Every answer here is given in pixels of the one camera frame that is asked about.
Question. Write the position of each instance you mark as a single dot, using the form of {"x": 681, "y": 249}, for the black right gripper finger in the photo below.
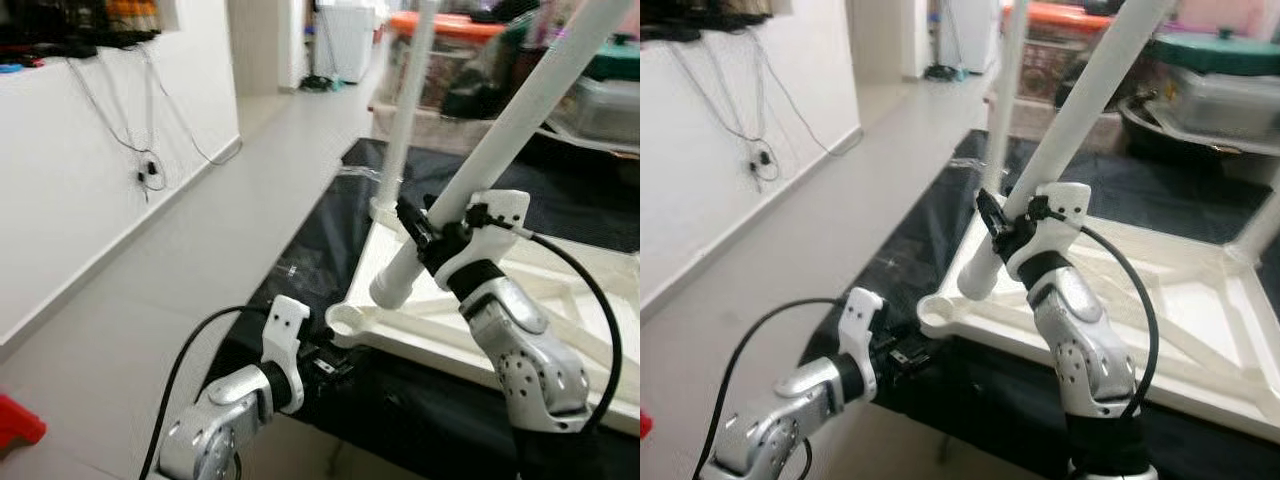
{"x": 990, "y": 212}
{"x": 412, "y": 222}

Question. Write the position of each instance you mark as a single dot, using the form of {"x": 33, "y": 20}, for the white plastic table top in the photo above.
{"x": 440, "y": 345}
{"x": 1180, "y": 300}

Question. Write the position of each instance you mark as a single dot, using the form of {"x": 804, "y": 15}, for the black tablecloth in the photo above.
{"x": 330, "y": 230}
{"x": 900, "y": 250}

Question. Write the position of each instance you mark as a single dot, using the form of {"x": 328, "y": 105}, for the beige cloth covered bench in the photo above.
{"x": 1050, "y": 125}
{"x": 440, "y": 130}

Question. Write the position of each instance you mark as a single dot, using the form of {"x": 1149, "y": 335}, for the black bag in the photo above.
{"x": 480, "y": 90}
{"x": 1085, "y": 85}

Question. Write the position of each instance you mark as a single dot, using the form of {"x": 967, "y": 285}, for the black wok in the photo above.
{"x": 1150, "y": 135}

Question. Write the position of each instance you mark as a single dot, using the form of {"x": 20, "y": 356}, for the white refrigerator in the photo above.
{"x": 970, "y": 35}
{"x": 345, "y": 40}

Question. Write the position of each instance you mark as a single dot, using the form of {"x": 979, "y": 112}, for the orange lidded storage box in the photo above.
{"x": 460, "y": 30}
{"x": 1060, "y": 15}

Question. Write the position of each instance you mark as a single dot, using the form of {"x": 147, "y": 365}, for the clear plastic storage container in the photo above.
{"x": 610, "y": 110}
{"x": 1230, "y": 105}

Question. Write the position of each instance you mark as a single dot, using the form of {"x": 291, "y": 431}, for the black power adapter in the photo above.
{"x": 150, "y": 170}
{"x": 762, "y": 158}

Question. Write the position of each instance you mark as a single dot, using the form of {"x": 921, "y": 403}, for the green round pot lid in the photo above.
{"x": 1220, "y": 52}
{"x": 620, "y": 60}

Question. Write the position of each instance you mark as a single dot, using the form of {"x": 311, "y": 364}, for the red plastic object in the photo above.
{"x": 18, "y": 422}
{"x": 645, "y": 424}

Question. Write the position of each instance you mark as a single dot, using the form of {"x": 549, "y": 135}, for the pink plastic container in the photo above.
{"x": 1230, "y": 12}

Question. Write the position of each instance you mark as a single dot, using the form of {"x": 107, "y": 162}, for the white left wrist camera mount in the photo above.
{"x": 288, "y": 330}
{"x": 862, "y": 320}

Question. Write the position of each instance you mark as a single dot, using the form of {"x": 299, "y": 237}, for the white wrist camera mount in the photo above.
{"x": 500, "y": 210}
{"x": 1065, "y": 205}
{"x": 288, "y": 330}
{"x": 862, "y": 320}

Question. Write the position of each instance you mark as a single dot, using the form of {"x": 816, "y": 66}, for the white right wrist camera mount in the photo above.
{"x": 500, "y": 210}
{"x": 1065, "y": 205}

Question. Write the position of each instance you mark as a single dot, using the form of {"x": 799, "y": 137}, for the black wall shelf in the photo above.
{"x": 70, "y": 30}
{"x": 700, "y": 20}

